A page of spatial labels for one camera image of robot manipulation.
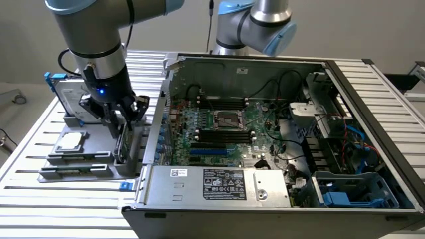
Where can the CPU with silver lid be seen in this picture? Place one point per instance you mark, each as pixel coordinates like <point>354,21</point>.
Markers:
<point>70,141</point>

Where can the grey parts rack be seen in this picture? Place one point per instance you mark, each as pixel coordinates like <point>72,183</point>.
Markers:
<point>99,171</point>

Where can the CPU socket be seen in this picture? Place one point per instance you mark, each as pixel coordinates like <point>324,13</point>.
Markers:
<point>230,120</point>

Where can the grey caster wheel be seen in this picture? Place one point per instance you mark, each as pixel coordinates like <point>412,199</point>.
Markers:
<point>19,97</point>

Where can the aluminium profile bar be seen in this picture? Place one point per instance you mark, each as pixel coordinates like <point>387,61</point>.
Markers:
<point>419,71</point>

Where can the black table end cap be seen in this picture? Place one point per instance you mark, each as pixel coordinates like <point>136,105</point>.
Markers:
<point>368,62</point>

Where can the black box beside table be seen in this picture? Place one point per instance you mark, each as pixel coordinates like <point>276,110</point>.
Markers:
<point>400,83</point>

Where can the blue disk bay latch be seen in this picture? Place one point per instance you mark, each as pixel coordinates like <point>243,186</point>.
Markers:
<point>339,199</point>

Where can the black expansion slot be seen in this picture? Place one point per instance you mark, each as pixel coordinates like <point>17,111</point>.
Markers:
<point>210,146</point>

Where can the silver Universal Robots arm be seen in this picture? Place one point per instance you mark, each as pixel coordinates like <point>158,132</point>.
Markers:
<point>96,37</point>

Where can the grey disk bay cage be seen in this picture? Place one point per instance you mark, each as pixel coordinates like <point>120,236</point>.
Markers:
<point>352,184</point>

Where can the blue expansion slot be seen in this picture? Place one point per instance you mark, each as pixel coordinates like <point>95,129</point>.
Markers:
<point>208,152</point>

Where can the blue disk carrier bracket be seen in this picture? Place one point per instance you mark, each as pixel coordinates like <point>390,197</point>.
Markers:
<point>54,79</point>

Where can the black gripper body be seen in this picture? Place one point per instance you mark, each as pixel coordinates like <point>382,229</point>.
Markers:
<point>110,87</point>

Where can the graphics card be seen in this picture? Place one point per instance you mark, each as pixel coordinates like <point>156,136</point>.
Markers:
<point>123,144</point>

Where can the green motherboard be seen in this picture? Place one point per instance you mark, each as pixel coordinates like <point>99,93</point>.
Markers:
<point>263,129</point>

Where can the small blue clip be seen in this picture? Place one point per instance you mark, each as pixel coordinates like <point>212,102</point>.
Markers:
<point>126,186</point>

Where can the open black PC case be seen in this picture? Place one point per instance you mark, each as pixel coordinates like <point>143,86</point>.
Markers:
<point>232,224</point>

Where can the silver chipset heatsink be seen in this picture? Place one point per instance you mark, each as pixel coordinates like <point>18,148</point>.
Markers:
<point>254,163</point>

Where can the silver power supply unit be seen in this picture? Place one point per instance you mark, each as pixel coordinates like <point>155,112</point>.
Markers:
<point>196,186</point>

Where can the black RAM slot bank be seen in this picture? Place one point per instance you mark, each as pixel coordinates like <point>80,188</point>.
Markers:
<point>226,135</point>
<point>223,102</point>

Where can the silver hard disk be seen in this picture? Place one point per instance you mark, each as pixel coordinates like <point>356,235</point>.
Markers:
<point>71,99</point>

